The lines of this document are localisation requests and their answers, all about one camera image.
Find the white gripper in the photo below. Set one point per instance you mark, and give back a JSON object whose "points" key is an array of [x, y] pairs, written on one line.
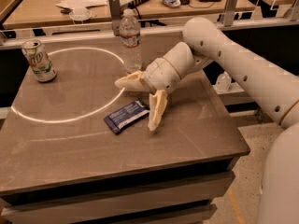
{"points": [[161, 75]]}

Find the blue rxbar blueberry bar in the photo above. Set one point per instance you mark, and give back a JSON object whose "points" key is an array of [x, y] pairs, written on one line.
{"points": [[122, 118]]}

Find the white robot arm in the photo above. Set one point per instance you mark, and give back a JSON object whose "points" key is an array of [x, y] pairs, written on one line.
{"points": [[274, 89]]}

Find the green white 7up can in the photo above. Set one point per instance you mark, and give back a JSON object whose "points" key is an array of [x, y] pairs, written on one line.
{"points": [[38, 59]]}

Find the clear plastic water bottle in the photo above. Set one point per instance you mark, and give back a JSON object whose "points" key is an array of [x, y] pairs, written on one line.
{"points": [[130, 39]]}

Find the left clear sanitizer bottle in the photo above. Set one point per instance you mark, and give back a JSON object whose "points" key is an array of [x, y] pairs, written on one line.
{"points": [[223, 82]]}

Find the blue white face mask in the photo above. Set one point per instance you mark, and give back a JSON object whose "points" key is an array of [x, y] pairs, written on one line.
{"points": [[171, 3]]}

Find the white paper sheets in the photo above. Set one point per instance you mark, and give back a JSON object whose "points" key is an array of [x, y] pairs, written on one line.
{"points": [[81, 3]]}

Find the upper grey cabinet drawer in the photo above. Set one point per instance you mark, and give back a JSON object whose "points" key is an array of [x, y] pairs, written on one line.
{"points": [[98, 207]]}

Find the grey cabinet drawer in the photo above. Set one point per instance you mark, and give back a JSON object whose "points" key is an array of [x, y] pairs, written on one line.
{"points": [[98, 207], [186, 215]]}

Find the lower grey cabinet drawer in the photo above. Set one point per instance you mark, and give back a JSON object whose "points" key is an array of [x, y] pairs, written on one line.
{"points": [[186, 215]]}

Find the left grey metal post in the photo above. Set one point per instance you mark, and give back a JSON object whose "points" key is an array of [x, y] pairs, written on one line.
{"points": [[115, 12]]}

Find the grey metal post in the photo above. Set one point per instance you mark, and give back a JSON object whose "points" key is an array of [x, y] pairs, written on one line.
{"points": [[115, 12], [229, 12]]}

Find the right grey metal post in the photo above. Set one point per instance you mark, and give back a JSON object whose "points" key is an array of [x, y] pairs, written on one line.
{"points": [[229, 12]]}

